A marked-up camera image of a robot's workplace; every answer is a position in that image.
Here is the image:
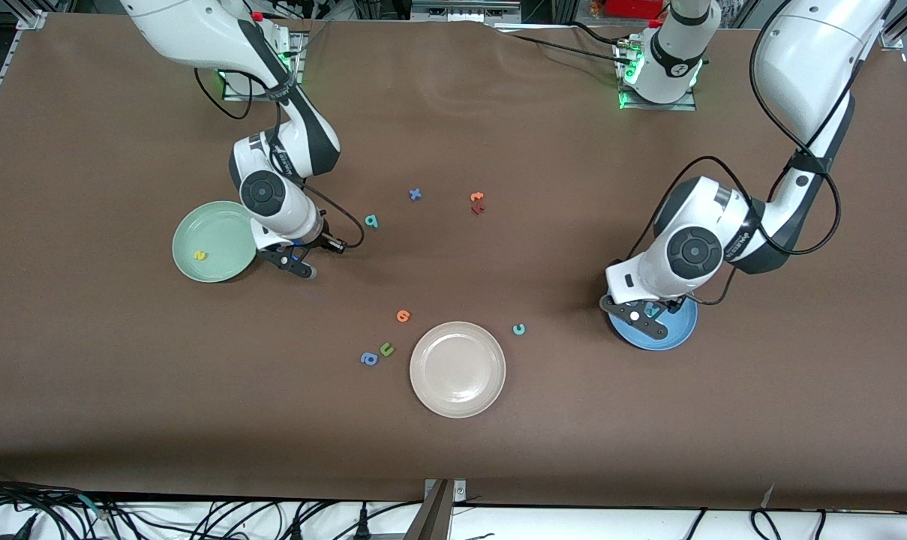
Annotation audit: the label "grey metal beam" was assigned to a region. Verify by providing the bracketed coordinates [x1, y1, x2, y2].
[412, 0, 521, 23]

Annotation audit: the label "aluminium frame profile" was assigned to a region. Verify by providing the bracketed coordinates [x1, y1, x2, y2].
[881, 11, 907, 52]
[14, 0, 49, 31]

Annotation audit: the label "grey metal bracket post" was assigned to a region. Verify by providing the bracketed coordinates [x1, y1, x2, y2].
[404, 478, 469, 540]

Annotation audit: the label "red box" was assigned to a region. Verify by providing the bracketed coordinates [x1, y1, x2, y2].
[605, 0, 665, 20]

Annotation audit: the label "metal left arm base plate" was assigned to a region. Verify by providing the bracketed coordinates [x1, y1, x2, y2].
[617, 37, 698, 112]

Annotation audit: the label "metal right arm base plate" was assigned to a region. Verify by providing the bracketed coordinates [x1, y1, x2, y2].
[221, 30, 308, 102]

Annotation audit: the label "black cable tangle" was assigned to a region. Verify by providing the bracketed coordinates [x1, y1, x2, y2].
[0, 474, 124, 540]

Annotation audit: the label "beige plastic plate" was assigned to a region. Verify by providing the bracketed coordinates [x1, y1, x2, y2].
[409, 321, 507, 419]

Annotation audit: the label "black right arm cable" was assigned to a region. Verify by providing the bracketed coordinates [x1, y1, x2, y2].
[194, 15, 366, 252]

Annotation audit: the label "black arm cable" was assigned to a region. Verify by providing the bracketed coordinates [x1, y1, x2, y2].
[194, 15, 366, 252]
[633, 0, 844, 305]

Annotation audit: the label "brown table cover sheet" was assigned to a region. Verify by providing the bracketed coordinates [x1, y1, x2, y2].
[0, 11, 907, 511]

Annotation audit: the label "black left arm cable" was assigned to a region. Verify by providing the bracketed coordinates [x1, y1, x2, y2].
[633, 0, 844, 305]

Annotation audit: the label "black looped cable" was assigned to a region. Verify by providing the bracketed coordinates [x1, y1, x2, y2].
[749, 508, 829, 540]

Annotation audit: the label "blue plastic plate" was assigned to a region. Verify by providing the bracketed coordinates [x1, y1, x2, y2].
[607, 296, 699, 351]

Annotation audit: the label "light green plastic plate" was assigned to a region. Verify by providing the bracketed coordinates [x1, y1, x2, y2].
[172, 200, 261, 284]

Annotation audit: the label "black cable on table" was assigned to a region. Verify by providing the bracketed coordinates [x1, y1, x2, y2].
[509, 34, 635, 67]
[569, 21, 628, 49]

